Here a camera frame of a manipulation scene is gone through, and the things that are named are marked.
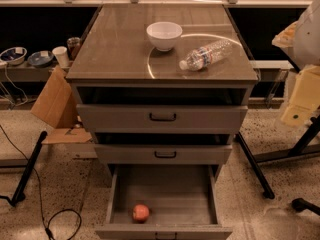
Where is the black caster foot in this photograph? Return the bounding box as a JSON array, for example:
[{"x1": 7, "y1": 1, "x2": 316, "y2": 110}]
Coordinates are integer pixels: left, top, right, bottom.
[{"x1": 291, "y1": 198, "x2": 320, "y2": 216}]

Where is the grey drawer cabinet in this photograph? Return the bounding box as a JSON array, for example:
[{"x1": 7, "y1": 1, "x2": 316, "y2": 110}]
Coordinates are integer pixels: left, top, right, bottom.
[{"x1": 65, "y1": 3, "x2": 260, "y2": 182}]

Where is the black stand leg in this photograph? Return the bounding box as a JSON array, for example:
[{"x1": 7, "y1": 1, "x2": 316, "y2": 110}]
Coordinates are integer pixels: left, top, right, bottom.
[
  {"x1": 0, "y1": 131, "x2": 47, "y2": 207},
  {"x1": 236, "y1": 133, "x2": 275, "y2": 199}
]

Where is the blue bowl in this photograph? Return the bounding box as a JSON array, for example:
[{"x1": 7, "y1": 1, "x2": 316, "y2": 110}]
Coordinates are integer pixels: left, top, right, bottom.
[{"x1": 27, "y1": 51, "x2": 53, "y2": 68}]

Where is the black stand leg left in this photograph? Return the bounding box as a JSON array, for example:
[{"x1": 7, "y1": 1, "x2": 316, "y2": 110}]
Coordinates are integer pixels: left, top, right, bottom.
[{"x1": 0, "y1": 131, "x2": 47, "y2": 207}]

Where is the white bowl with items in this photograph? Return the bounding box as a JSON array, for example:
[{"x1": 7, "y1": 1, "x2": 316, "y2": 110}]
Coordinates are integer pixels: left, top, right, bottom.
[{"x1": 0, "y1": 47, "x2": 27, "y2": 66}]

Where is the red apple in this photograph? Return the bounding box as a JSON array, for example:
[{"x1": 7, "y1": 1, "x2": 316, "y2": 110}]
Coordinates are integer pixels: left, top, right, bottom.
[{"x1": 132, "y1": 204, "x2": 150, "y2": 223}]

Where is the black stand leg right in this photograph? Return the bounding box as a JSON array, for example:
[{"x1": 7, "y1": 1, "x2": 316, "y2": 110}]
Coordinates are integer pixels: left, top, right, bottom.
[{"x1": 236, "y1": 133, "x2": 275, "y2": 199}]

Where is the clear plastic water bottle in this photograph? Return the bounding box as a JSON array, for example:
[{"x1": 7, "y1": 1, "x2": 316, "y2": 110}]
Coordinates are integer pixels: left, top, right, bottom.
[{"x1": 179, "y1": 39, "x2": 232, "y2": 71}]

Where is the glass jar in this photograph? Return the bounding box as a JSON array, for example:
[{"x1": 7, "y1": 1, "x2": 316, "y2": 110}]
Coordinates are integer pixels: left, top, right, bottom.
[{"x1": 67, "y1": 37, "x2": 81, "y2": 60}]

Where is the grey drawer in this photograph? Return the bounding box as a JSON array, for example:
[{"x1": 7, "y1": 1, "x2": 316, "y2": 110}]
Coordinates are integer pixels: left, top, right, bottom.
[
  {"x1": 95, "y1": 145, "x2": 232, "y2": 165},
  {"x1": 77, "y1": 104, "x2": 247, "y2": 134},
  {"x1": 96, "y1": 165, "x2": 232, "y2": 240}
]

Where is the middle grey drawer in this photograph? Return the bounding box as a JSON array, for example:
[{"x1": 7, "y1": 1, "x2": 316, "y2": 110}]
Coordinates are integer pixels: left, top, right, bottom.
[{"x1": 95, "y1": 145, "x2": 232, "y2": 165}]

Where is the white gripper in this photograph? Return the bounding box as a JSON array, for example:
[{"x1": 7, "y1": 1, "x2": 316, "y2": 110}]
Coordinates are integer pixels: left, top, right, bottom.
[{"x1": 280, "y1": 65, "x2": 320, "y2": 127}]

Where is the black floor cable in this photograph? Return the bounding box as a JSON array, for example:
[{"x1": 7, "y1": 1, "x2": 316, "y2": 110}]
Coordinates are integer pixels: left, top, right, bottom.
[{"x1": 0, "y1": 124, "x2": 83, "y2": 240}]

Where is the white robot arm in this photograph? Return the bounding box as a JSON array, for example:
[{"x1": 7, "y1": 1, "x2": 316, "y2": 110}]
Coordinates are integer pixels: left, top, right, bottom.
[{"x1": 280, "y1": 0, "x2": 320, "y2": 127}]

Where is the top grey drawer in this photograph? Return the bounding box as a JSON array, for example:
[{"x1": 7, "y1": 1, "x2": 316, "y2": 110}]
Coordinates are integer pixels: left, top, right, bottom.
[{"x1": 77, "y1": 104, "x2": 247, "y2": 134}]

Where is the brown cardboard box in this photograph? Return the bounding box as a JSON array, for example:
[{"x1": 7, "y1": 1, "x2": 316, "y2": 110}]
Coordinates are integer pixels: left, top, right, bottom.
[{"x1": 31, "y1": 66, "x2": 92, "y2": 145}]

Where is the white paper cup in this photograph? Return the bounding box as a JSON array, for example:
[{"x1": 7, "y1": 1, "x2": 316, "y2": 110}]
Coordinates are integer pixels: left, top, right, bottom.
[{"x1": 52, "y1": 46, "x2": 69, "y2": 68}]

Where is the bottom grey drawer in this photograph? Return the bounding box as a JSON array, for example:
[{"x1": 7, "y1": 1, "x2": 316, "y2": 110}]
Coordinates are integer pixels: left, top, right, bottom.
[{"x1": 96, "y1": 165, "x2": 232, "y2": 240}]

